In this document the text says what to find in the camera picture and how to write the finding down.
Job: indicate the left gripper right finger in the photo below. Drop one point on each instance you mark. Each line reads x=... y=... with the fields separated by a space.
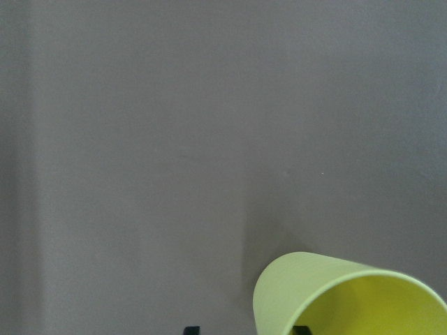
x=301 y=330

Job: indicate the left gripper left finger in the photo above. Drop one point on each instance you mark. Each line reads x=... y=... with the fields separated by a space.
x=192 y=330

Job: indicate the yellow plastic cup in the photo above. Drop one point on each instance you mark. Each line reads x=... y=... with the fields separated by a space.
x=335 y=296

